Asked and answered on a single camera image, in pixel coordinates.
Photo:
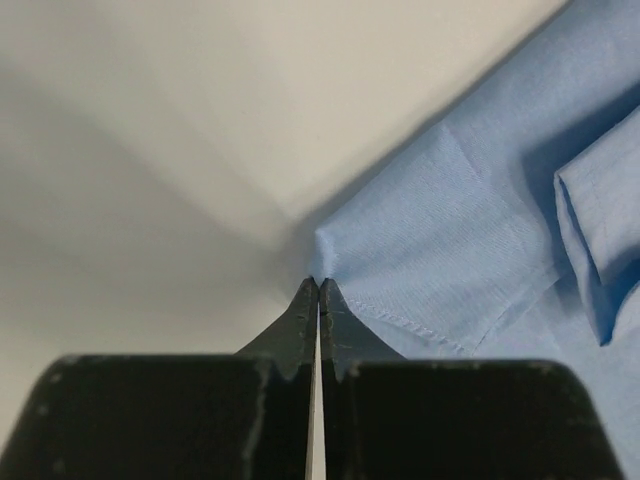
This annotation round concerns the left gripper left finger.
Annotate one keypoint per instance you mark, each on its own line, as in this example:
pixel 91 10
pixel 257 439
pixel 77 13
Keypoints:
pixel 245 415

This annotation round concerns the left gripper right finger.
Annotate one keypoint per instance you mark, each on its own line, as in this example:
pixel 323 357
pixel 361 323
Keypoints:
pixel 387 417

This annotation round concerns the light blue long sleeve shirt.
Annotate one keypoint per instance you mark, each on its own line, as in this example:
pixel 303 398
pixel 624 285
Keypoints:
pixel 510 228

